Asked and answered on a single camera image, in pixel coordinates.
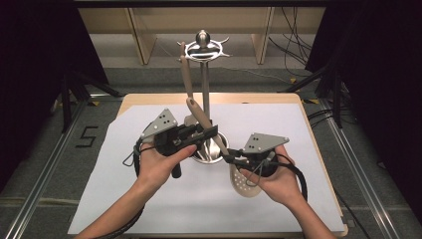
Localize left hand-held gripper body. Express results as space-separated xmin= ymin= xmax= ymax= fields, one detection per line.
xmin=140 ymin=108 xmax=187 ymax=180

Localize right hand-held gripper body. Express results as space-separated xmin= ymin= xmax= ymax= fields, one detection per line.
xmin=243 ymin=132 xmax=291 ymax=177

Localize beige perforated skimmer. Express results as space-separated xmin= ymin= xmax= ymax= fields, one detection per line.
xmin=185 ymin=97 xmax=264 ymax=199

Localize steel utensil rack stand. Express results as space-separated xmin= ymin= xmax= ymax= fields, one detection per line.
xmin=176 ymin=29 xmax=232 ymax=165

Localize beige solid turner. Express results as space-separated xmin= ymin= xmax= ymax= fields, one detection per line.
xmin=179 ymin=55 xmax=201 ymax=129

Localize person's left hand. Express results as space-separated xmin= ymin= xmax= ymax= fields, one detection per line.
xmin=136 ymin=142 xmax=199 ymax=192

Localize person's right hand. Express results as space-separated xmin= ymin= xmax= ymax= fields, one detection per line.
xmin=239 ymin=144 xmax=300 ymax=207

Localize black tripod stand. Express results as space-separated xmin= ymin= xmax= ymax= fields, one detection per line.
xmin=281 ymin=62 xmax=345 ymax=129
xmin=59 ymin=70 xmax=124 ymax=133

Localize wooden shelf unit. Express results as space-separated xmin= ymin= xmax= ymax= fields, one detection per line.
xmin=79 ymin=7 xmax=326 ymax=66

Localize dark curtain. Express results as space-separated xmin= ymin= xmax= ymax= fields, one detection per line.
xmin=304 ymin=0 xmax=422 ymax=215
xmin=0 ymin=0 xmax=111 ymax=195

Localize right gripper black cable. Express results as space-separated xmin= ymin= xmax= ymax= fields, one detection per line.
xmin=265 ymin=158 xmax=310 ymax=202

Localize black floor cables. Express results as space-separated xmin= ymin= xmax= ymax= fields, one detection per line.
xmin=307 ymin=105 xmax=358 ymax=129

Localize thin grey floor cable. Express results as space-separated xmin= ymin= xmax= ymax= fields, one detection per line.
xmin=218 ymin=65 xmax=294 ymax=85

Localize aluminium floor rail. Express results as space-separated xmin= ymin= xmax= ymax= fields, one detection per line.
xmin=3 ymin=99 xmax=92 ymax=239
xmin=318 ymin=99 xmax=404 ymax=239

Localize hanging black cables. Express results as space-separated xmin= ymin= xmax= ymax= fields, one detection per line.
xmin=268 ymin=7 xmax=317 ymax=78

